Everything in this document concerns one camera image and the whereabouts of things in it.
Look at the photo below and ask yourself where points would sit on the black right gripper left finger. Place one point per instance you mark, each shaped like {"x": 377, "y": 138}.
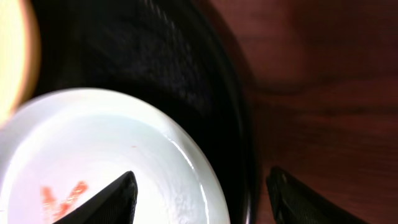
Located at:
{"x": 115, "y": 204}

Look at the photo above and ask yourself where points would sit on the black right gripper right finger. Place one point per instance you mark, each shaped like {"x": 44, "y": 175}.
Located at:
{"x": 293, "y": 202}

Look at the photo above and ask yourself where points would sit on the pale green plate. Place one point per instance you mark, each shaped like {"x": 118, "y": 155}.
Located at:
{"x": 93, "y": 136}

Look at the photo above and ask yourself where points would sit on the round black tray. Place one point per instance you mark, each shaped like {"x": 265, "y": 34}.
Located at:
{"x": 167, "y": 54}

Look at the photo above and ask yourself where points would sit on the yellow plate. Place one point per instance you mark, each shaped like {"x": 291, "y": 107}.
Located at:
{"x": 20, "y": 54}

